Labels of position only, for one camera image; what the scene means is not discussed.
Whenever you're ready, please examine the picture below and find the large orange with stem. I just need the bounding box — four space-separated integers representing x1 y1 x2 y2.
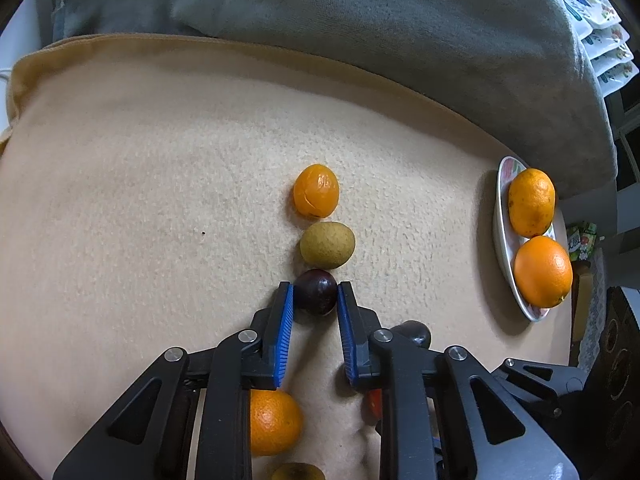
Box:
508 168 556 238

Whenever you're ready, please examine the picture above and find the small orange kumquat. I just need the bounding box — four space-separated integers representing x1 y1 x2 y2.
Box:
292 164 340 218

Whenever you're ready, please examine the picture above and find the red cherry tomato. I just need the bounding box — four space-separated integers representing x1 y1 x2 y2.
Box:
366 389 383 420

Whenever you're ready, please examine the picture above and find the green printed box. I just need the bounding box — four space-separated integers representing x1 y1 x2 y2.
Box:
566 221 598 262

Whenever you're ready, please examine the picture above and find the grey cushion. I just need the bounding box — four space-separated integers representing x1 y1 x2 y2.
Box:
53 0 617 198

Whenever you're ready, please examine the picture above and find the floral white plate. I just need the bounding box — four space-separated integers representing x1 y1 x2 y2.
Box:
492 155 549 323

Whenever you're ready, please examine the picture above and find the brown longan fruit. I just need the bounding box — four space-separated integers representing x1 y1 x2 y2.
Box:
299 222 356 270

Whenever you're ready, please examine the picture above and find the dark purple plum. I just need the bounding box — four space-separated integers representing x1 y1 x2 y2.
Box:
293 269 338 316

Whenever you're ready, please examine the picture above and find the tan blanket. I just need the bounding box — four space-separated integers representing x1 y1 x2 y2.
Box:
1 35 570 479

